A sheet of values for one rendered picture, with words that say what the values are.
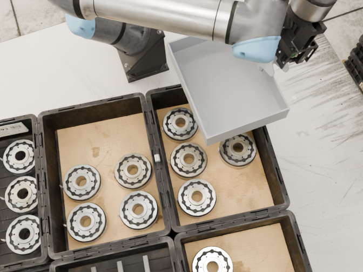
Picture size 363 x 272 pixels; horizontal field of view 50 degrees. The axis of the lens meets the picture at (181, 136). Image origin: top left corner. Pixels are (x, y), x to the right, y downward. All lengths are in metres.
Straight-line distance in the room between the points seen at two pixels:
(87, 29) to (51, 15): 1.42
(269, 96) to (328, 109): 0.46
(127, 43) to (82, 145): 0.34
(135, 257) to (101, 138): 0.35
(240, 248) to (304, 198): 0.30
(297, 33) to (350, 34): 1.67
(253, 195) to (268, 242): 0.13
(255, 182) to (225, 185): 0.08
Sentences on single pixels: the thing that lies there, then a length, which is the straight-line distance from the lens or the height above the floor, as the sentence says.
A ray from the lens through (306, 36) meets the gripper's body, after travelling 0.82.
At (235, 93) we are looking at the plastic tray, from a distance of 0.96.
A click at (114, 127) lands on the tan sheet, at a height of 0.83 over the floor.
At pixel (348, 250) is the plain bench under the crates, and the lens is 1.28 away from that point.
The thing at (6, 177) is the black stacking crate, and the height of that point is 0.83.
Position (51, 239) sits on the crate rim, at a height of 0.93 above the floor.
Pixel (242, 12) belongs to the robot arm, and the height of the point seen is 1.36.
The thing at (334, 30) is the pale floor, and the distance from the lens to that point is 2.49.
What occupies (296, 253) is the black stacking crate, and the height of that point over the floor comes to 0.90.
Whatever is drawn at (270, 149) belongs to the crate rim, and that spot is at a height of 0.93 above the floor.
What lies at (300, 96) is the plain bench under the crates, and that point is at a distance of 1.39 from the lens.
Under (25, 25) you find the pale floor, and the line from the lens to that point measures 2.59.
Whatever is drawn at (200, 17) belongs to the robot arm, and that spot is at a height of 1.35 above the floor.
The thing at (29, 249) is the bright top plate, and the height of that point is 0.86.
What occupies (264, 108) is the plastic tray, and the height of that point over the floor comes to 1.05.
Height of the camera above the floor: 1.89
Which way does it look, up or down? 68 degrees down
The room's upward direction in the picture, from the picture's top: 4 degrees counter-clockwise
